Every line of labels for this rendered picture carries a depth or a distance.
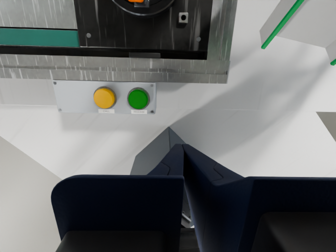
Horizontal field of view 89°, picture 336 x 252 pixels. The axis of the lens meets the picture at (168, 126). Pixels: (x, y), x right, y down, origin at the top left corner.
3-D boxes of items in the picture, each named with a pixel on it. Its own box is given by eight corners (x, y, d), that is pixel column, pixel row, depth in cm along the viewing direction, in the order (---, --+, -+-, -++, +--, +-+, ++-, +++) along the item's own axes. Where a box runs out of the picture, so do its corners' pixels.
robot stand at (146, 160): (167, 183, 55) (168, 243, 37) (135, 155, 52) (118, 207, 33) (199, 156, 52) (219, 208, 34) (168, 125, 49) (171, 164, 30)
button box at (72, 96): (156, 108, 43) (155, 115, 37) (71, 106, 42) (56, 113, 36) (156, 79, 41) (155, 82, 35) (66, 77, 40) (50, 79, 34)
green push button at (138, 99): (148, 107, 37) (147, 109, 36) (130, 106, 37) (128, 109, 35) (148, 88, 36) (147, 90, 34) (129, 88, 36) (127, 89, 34)
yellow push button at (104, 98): (116, 106, 37) (114, 108, 35) (98, 106, 37) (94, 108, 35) (115, 88, 36) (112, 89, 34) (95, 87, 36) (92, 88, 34)
